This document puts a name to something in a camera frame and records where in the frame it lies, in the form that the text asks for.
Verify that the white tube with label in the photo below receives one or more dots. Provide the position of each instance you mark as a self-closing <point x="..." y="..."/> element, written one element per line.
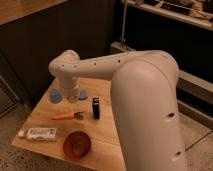
<point x="38" y="134"/>

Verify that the orange toy carrot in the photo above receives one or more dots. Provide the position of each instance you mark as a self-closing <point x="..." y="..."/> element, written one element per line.
<point x="67" y="115"/>

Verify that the metal shelf post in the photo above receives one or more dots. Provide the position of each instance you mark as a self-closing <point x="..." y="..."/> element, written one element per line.
<point x="124" y="24"/>

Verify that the wooden shelf with clutter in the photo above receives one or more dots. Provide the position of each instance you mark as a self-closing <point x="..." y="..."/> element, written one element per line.
<point x="195" y="12"/>

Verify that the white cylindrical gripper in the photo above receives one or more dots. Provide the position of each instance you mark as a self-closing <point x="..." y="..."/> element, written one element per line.
<point x="70" y="89"/>

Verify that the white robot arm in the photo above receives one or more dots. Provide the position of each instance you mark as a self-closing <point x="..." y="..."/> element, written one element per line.
<point x="143" y="100"/>

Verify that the blue cup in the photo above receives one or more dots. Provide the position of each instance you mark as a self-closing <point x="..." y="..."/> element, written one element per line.
<point x="55" y="96"/>
<point x="83" y="95"/>

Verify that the orange bowl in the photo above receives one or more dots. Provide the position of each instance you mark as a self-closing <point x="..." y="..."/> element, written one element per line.
<point x="76" y="145"/>

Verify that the black standing eraser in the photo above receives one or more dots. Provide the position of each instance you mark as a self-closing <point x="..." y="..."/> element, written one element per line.
<point x="96" y="108"/>

